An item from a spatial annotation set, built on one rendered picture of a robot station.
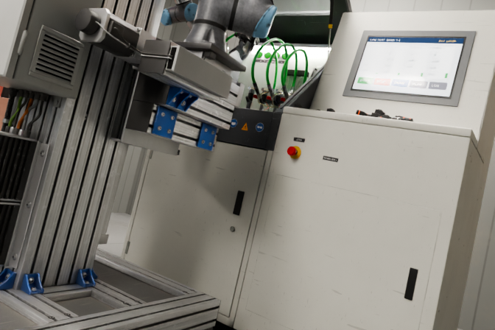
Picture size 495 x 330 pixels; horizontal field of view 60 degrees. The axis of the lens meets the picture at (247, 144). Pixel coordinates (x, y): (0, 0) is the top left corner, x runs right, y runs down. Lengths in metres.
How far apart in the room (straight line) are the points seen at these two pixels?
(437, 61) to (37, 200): 1.55
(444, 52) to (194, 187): 1.20
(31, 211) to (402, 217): 1.14
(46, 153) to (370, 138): 1.06
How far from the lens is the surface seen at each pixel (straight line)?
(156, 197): 2.10
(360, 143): 1.62
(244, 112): 1.87
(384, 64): 2.00
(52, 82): 1.21
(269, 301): 1.75
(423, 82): 1.91
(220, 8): 1.50
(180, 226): 1.99
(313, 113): 1.71
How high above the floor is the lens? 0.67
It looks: 4 degrees up
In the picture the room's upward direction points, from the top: 13 degrees clockwise
